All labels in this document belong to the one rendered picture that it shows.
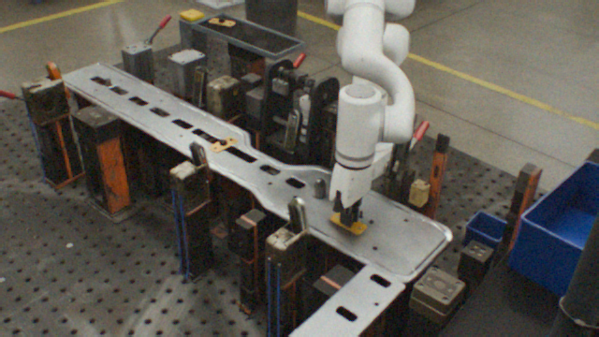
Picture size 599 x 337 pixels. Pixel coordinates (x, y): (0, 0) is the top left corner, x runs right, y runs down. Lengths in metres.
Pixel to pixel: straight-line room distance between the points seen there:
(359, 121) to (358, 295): 0.35
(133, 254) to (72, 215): 0.28
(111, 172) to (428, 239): 0.96
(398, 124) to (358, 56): 0.17
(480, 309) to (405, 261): 0.20
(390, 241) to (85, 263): 0.89
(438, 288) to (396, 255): 0.18
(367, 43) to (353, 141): 0.21
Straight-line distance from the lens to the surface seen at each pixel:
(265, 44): 1.89
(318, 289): 1.29
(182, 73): 1.92
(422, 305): 1.23
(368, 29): 1.32
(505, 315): 1.25
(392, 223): 1.44
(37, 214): 2.06
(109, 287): 1.74
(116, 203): 1.94
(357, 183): 1.30
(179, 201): 1.55
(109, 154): 1.84
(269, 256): 1.32
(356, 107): 1.19
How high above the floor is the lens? 1.91
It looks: 35 degrees down
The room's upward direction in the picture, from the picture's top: 2 degrees clockwise
